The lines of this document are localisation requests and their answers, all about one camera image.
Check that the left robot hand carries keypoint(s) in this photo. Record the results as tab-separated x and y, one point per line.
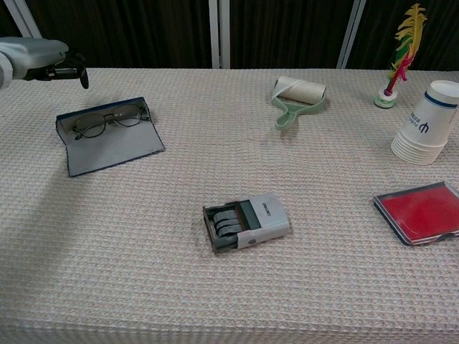
32	55

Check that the thin metal-framed eyeglasses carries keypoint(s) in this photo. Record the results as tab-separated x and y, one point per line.
107	116

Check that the blue rectangular box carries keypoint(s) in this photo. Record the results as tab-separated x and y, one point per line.
114	150

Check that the black pleated curtain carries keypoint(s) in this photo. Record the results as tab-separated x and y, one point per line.
143	32

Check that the grey date stamp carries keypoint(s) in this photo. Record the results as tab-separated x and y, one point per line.
269	218

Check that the beige woven tablecloth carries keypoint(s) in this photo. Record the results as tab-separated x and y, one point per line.
215	286

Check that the colourful feather shuttlecock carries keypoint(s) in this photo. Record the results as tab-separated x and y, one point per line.
387	96

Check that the white paper cup stack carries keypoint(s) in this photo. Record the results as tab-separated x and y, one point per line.
426	125

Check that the red ink pad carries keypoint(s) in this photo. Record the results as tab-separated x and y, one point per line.
419	211

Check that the white frame post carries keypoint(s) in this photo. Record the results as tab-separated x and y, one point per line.
219	32
25	18
351	32

